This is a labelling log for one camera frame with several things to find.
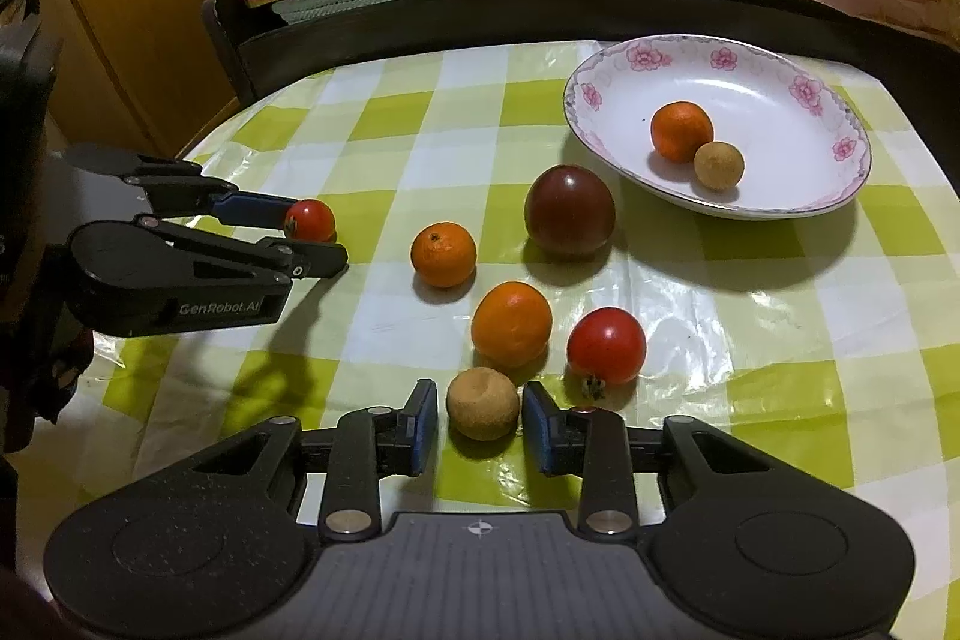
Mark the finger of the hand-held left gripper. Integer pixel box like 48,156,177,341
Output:
136,214,350,283
124,155,292,230

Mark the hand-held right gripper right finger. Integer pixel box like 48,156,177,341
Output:
523,379,767,540

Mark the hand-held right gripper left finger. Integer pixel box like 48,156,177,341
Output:
193,379,440,542

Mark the small red tomato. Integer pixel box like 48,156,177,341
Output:
283,199,337,242

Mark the brown longan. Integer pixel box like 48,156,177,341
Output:
446,367,521,441
693,141,746,192

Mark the red tomato with stem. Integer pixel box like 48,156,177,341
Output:
566,307,647,402

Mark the large orange mandarin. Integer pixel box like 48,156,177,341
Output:
471,281,554,367

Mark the dark purple tomato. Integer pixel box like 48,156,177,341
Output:
523,164,617,259

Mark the white floral plate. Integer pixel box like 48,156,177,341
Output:
562,34,873,221

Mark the green checked tablecloth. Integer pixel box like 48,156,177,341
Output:
13,38,960,620

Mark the wooden cabinet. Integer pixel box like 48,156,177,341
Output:
34,0,260,163

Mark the dark bed frame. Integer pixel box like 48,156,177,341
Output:
199,0,960,103

